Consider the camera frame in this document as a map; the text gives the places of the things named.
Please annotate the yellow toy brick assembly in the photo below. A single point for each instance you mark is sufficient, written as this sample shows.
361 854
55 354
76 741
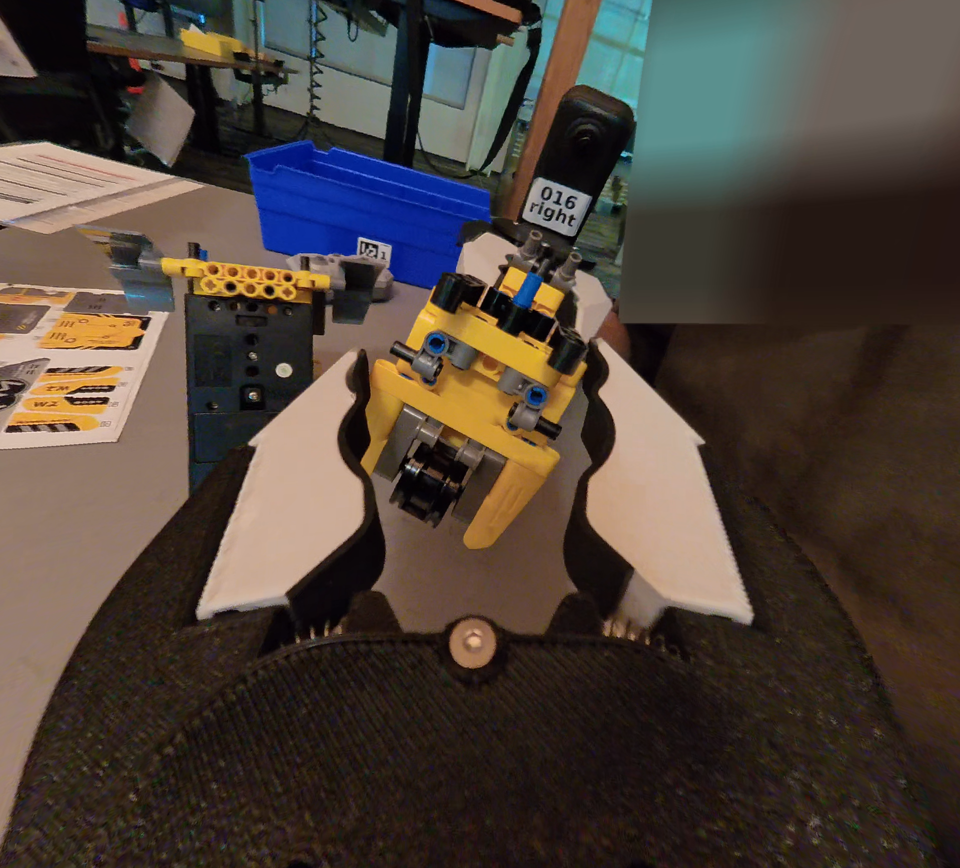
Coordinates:
465 418

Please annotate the wooden standing desk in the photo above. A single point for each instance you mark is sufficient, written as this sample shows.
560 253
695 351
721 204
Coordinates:
409 95

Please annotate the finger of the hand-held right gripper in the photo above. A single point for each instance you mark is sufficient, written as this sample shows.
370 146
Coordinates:
480 260
600 305

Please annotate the yellow sticker sheet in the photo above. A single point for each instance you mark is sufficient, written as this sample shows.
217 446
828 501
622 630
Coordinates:
67 358

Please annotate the blue bin with white tag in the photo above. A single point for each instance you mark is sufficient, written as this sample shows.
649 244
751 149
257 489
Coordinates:
360 208

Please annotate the yellow box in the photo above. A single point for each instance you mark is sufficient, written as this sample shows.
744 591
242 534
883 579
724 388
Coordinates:
210 43

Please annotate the wooden office desk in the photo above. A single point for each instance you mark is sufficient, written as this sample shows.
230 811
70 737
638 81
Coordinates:
135 50

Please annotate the black battery box toy model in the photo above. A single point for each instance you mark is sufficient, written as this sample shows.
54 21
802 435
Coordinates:
247 358

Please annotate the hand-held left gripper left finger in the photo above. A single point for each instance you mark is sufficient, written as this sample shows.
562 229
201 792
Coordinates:
300 493

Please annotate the printed paper sheet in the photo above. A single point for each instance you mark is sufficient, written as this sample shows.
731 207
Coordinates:
75 185

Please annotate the grey toy control hub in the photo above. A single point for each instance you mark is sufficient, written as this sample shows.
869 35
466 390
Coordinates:
307 266

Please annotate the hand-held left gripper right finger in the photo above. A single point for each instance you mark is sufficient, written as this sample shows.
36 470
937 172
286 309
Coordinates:
660 493

